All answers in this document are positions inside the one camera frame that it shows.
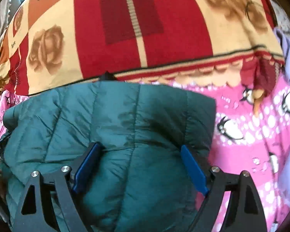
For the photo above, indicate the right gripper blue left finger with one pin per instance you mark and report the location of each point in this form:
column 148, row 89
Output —
column 83, row 166

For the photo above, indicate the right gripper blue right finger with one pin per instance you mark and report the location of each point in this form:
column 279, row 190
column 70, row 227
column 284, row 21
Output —
column 197, row 168

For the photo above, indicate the dark green puffer jacket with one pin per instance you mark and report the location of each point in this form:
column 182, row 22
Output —
column 141, row 183

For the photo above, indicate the pink penguin bed sheet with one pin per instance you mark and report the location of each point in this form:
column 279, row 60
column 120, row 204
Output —
column 244, row 141

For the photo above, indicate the red orange rose blanket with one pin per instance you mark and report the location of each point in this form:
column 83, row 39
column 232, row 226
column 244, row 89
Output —
column 50, row 43

